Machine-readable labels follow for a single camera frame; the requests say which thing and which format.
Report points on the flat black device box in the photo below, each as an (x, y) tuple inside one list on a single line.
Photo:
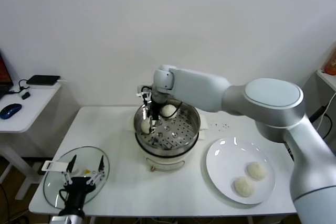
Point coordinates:
[(43, 79)]

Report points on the white side shelf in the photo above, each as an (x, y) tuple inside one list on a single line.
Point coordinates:
[(328, 79)]

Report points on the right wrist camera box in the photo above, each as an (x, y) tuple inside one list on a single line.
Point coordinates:
[(144, 90)]

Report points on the white electric cooker pot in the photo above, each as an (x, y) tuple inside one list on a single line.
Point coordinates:
[(162, 162)]

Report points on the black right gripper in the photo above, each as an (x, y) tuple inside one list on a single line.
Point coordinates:
[(155, 110)]

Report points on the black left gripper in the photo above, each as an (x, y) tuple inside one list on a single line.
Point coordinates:
[(77, 192)]

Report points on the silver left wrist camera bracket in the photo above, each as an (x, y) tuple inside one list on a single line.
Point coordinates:
[(59, 220)]

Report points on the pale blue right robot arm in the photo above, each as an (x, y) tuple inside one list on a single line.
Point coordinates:
[(262, 98)]

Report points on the white round plate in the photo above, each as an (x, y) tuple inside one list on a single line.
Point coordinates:
[(223, 161)]

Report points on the small black adapter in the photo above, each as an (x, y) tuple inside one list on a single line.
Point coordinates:
[(25, 96)]

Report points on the stainless steel steamer basket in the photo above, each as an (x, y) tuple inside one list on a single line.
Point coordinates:
[(183, 141)]

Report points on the white steamed baozi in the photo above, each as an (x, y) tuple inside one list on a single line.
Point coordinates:
[(145, 127), (244, 187), (168, 111), (256, 171)]

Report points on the white side desk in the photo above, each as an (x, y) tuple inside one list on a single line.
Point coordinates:
[(31, 111)]

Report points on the orange plastic bag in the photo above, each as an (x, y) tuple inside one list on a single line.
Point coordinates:
[(331, 65)]

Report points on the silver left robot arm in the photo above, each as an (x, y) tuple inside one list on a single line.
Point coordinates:
[(76, 220)]

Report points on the blue computer mouse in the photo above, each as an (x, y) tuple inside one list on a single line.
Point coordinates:
[(10, 110)]

